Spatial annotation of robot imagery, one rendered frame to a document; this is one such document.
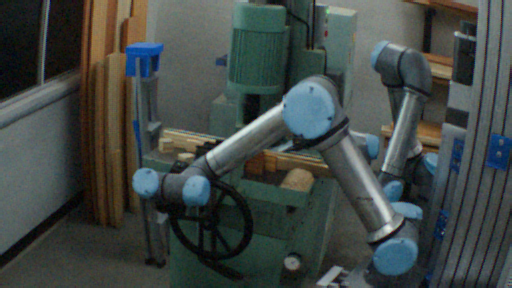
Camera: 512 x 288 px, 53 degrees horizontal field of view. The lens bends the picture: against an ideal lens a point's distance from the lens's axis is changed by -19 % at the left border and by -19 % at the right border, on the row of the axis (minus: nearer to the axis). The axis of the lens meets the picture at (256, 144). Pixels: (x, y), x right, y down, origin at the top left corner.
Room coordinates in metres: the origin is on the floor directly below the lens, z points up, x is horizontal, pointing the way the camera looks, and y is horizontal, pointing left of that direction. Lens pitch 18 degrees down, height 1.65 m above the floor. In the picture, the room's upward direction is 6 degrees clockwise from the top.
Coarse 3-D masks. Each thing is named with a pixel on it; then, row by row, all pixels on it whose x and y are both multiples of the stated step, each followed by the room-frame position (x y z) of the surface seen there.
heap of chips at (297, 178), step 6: (288, 174) 1.95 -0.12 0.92; (294, 174) 1.93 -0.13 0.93; (300, 174) 1.94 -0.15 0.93; (306, 174) 1.95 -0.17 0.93; (288, 180) 1.91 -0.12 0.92; (294, 180) 1.91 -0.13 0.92; (300, 180) 1.91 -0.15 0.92; (306, 180) 1.92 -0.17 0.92; (312, 180) 1.98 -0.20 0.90; (288, 186) 1.90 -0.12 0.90; (294, 186) 1.90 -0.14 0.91; (300, 186) 1.90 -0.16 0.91; (306, 186) 1.91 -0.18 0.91
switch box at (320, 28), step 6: (312, 6) 2.33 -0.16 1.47; (318, 6) 2.32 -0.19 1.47; (324, 6) 2.32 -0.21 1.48; (312, 12) 2.33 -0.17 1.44; (318, 12) 2.32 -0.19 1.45; (324, 12) 2.32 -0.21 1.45; (318, 18) 2.32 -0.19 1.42; (324, 18) 2.33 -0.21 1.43; (312, 24) 2.33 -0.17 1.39; (318, 24) 2.32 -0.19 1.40; (324, 24) 2.33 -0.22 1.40; (318, 30) 2.32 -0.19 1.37; (324, 30) 2.35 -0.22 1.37; (318, 36) 2.32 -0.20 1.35; (324, 36) 2.36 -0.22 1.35; (318, 42) 2.32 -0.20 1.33
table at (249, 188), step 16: (144, 160) 2.04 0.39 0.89; (160, 160) 2.03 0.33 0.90; (256, 176) 1.97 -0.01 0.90; (272, 176) 1.99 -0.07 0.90; (240, 192) 1.90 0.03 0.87; (256, 192) 1.92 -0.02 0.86; (272, 192) 1.91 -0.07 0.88; (288, 192) 1.89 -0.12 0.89; (304, 192) 1.88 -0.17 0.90; (304, 208) 1.88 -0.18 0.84
